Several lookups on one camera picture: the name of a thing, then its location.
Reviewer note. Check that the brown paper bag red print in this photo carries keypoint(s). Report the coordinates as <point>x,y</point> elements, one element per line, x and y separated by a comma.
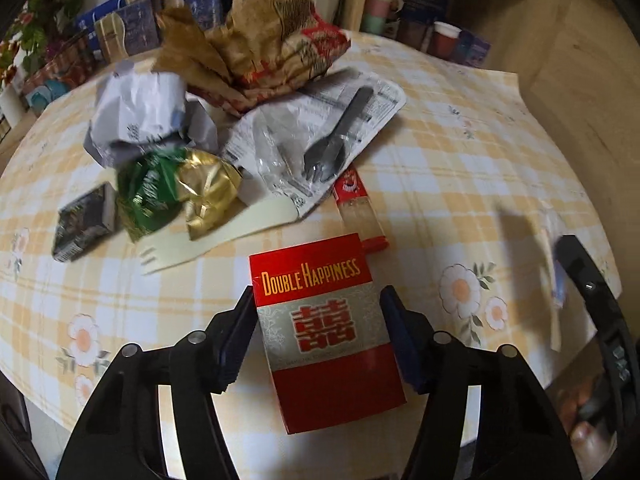
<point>260,50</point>

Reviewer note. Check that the yellow checked tablecloth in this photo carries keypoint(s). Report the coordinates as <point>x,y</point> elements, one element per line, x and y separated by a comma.
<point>450,185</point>

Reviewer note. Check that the purple blue box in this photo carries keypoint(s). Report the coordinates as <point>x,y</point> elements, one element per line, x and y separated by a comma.
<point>475,50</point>

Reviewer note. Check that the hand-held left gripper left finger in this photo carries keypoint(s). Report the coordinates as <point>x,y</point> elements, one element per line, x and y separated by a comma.
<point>235,340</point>

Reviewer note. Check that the brown drinking glass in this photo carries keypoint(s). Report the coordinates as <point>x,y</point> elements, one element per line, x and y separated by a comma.
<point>415,35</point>

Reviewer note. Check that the cream plastic fork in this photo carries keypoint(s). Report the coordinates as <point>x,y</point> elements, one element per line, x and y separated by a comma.
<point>200,240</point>

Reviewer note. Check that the woven flower basket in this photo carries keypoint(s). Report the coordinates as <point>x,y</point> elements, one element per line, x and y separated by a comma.
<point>55,70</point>

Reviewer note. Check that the narrow red packet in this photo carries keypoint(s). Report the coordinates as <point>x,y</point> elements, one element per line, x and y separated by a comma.
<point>360,215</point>

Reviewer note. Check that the red cigarette box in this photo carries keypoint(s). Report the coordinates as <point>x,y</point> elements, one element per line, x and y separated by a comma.
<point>325,335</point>

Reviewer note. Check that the small dark box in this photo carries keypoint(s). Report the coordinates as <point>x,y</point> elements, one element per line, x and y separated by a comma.
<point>82,225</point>

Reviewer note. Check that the clear printed plastic wrapper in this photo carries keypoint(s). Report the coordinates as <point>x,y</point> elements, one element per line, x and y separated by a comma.
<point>345,105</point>

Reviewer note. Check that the person's right hand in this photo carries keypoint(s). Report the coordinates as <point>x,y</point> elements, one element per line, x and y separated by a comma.
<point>590,440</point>

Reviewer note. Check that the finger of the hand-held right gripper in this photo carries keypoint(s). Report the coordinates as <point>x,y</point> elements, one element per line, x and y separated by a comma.
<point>580,270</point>

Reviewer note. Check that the black plastic spork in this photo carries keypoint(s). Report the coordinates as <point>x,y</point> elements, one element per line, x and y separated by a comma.
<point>335,140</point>

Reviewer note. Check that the pink blossom bouquet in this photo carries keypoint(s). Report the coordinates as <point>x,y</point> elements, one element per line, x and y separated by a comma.
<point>40,25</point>

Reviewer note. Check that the green gold foil wrapper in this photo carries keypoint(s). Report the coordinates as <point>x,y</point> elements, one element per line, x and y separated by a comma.
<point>170,190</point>

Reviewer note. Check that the crumpled white paper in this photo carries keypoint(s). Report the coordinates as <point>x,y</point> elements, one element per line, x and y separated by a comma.
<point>145,110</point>

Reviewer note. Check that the flat blue box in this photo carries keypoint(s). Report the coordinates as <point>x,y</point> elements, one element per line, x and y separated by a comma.
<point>95,15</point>

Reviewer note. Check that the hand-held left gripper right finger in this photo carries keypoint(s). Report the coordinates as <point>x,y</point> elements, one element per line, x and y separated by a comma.
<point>400,340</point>

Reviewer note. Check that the red paper cup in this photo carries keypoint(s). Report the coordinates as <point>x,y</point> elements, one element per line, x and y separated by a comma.
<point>445,37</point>

